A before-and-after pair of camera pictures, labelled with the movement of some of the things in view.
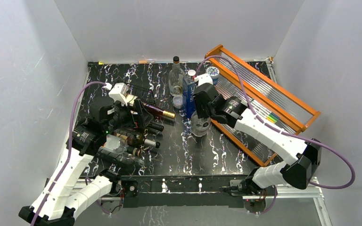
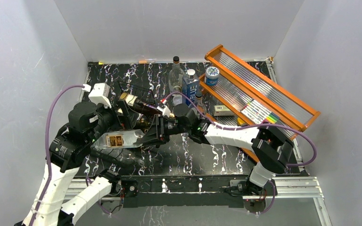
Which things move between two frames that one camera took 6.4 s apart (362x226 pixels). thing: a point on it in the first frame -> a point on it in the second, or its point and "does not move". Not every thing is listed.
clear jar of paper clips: [177, 101] does not move
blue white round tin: [214, 72] does not move
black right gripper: [201, 114] -> [155, 135]
